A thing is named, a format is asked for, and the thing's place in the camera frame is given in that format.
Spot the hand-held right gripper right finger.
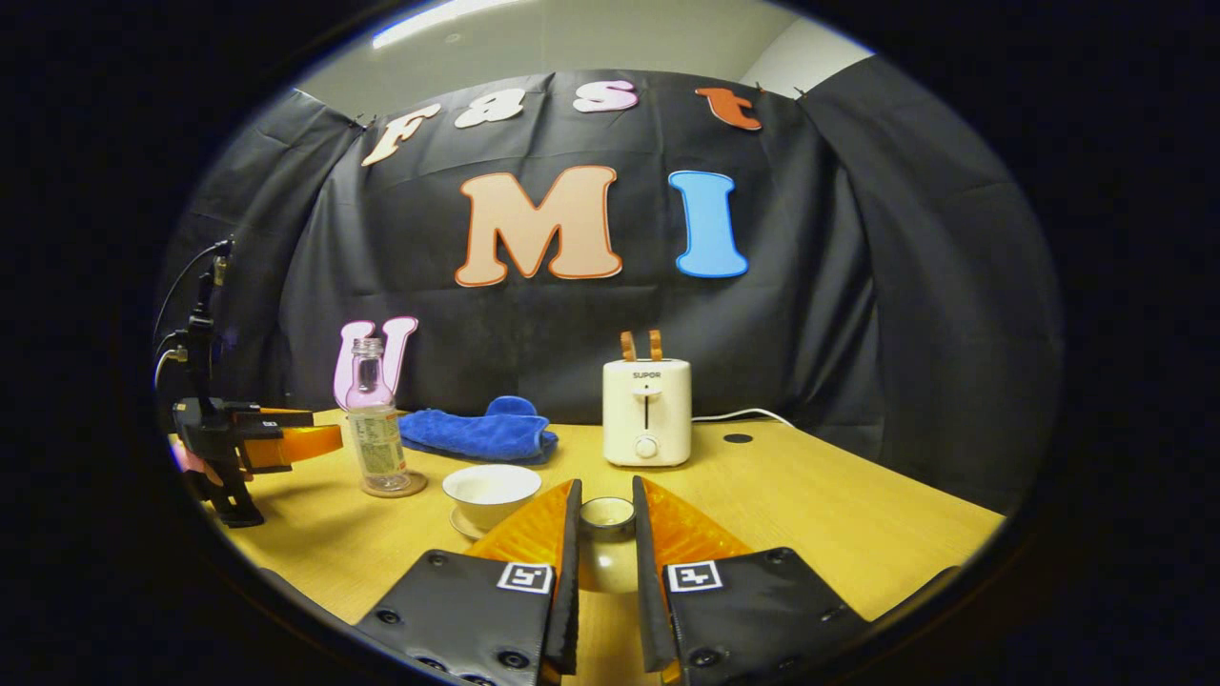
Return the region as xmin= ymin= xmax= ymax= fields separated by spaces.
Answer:
xmin=632 ymin=476 xmax=870 ymax=686

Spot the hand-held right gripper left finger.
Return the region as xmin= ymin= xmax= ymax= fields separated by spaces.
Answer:
xmin=355 ymin=479 xmax=582 ymax=686

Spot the cream teacup lid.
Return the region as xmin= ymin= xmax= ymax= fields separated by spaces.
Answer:
xmin=579 ymin=495 xmax=638 ymax=594

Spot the clear plastic water bottle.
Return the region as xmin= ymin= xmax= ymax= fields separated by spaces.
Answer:
xmin=345 ymin=337 xmax=413 ymax=494

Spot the cream teacup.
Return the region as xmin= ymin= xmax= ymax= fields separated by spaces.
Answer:
xmin=443 ymin=464 xmax=542 ymax=532

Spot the round wooden coaster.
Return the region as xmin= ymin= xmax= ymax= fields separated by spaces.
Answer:
xmin=360 ymin=471 xmax=429 ymax=499

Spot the cream saucer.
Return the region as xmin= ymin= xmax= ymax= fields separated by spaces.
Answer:
xmin=450 ymin=505 xmax=497 ymax=541

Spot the cream toaster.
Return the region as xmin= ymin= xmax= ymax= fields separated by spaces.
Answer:
xmin=602 ymin=358 xmax=693 ymax=468

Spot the blue towel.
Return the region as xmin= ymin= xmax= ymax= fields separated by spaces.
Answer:
xmin=398 ymin=396 xmax=559 ymax=466

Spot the black backdrop cloth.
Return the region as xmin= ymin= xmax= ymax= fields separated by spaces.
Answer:
xmin=152 ymin=55 xmax=1064 ymax=515

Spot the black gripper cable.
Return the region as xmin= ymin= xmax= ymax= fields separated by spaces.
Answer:
xmin=152 ymin=240 xmax=233 ymax=353

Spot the white toaster power cable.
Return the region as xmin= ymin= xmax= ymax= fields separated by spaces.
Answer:
xmin=692 ymin=408 xmax=795 ymax=427

